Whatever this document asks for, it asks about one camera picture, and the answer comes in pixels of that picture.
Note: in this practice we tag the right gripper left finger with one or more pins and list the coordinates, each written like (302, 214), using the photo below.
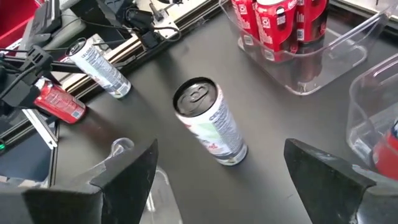
(124, 186)

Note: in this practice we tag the silver metal bracket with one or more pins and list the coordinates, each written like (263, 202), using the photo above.
(40, 129)

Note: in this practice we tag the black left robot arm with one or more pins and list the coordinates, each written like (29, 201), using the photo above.
(136, 18)

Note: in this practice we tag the red storage cabinet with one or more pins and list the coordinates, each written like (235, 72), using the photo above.
(15, 18)

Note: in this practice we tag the white Celsius energy can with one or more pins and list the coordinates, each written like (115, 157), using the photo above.
(99, 70)
(214, 130)

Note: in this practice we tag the red Coca-Cola can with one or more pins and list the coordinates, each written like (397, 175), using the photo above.
(312, 18)
(60, 102)
(245, 18)
(275, 28)

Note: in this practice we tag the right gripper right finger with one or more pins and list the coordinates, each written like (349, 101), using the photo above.
(323, 186)

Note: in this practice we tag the orange Fanta can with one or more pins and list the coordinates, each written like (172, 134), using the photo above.
(387, 152)

